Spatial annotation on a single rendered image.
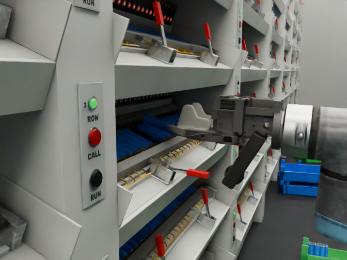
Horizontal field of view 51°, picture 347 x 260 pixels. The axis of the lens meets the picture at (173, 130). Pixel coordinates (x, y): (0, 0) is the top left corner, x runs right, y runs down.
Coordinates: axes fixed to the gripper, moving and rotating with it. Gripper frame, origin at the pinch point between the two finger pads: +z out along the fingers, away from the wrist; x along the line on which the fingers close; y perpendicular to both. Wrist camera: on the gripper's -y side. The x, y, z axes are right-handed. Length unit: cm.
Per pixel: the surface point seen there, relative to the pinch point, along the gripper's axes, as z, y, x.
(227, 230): -5.9, -33.3, -31.2
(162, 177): -3.2, -5.6, 12.4
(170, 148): -0.4, -3.1, 2.5
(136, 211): -4.4, -6.7, 24.1
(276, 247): -17, -59, -79
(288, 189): -17, -56, -148
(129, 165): -0.1, -2.6, 18.0
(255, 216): -5, -57, -101
